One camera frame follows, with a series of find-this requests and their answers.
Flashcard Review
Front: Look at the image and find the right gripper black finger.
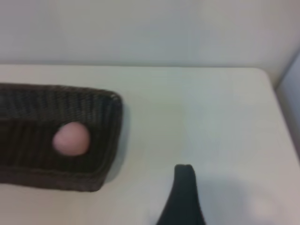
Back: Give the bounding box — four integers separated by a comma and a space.
156, 164, 207, 225

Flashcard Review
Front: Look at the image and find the pink peach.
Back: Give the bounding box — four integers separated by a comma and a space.
52, 121, 91, 157

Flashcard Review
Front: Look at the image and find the dark brown wicker basket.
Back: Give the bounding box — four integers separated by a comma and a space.
0, 83, 124, 193

